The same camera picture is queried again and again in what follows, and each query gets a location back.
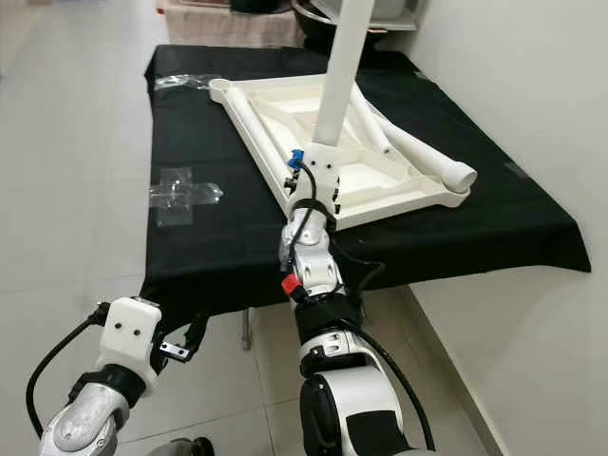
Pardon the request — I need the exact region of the small grey tape patch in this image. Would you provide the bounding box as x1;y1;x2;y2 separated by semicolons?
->
503;159;532;181

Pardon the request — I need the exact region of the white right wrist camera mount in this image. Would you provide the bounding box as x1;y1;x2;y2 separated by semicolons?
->
281;142;342;225

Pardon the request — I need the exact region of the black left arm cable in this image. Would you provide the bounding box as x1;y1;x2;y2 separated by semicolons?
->
25;303;111;448

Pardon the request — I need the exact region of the metal folding table leg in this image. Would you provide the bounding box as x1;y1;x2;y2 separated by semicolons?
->
239;308;254;352

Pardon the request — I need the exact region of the cross-shaped clear tape patch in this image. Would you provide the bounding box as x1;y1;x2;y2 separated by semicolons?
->
148;165;225;230

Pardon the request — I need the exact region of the clear plastic storage box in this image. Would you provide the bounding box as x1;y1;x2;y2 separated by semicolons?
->
370;0;415;23

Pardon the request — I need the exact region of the black tablecloth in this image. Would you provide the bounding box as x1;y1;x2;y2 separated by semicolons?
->
137;44;593;320

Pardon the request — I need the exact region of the white plastic children table top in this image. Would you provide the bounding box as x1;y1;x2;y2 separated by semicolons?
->
208;73;472;230

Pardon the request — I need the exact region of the beige cloth covered bench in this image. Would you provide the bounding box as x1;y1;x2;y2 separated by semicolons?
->
156;0;306;49

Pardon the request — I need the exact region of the clear tape strip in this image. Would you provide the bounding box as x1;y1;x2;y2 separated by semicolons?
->
151;73;216;92

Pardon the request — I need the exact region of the white plastic table leg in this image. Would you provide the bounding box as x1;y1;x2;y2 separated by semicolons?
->
225;89;296;182
379;118;479;195
311;0;382;149
351;80;396;156

